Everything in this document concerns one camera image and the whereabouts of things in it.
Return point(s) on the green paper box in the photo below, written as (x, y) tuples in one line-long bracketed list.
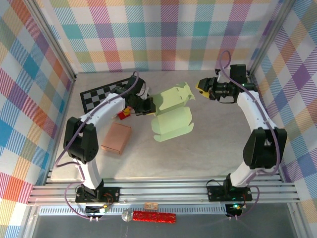
[(171, 124)]

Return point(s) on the orange paper box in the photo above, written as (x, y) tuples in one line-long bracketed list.
[(116, 137)]

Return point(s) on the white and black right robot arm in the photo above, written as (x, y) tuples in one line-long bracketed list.
[(250, 109)]

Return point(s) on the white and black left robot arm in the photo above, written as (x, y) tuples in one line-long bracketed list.
[(104, 109)]

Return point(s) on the black and grey chessboard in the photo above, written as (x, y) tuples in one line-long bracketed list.
[(90, 99)]

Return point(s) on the small brown cardboard tag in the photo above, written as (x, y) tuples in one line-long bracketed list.
[(151, 206)]

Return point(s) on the perforated metal strip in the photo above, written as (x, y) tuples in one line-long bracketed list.
[(185, 210)]

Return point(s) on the red glitter microphone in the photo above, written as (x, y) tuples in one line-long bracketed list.
[(153, 217)]

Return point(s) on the black connector module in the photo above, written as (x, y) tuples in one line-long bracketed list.
[(232, 210), (92, 210)]

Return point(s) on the aluminium frame post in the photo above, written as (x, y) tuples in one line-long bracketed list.
[(50, 37), (269, 37)]

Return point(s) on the aluminium side rail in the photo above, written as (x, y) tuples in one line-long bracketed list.
[(277, 176), (61, 119)]

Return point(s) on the aluminium rail bed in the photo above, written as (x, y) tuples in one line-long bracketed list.
[(161, 192)]

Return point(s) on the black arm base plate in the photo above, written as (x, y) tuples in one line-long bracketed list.
[(215, 193), (111, 193)]

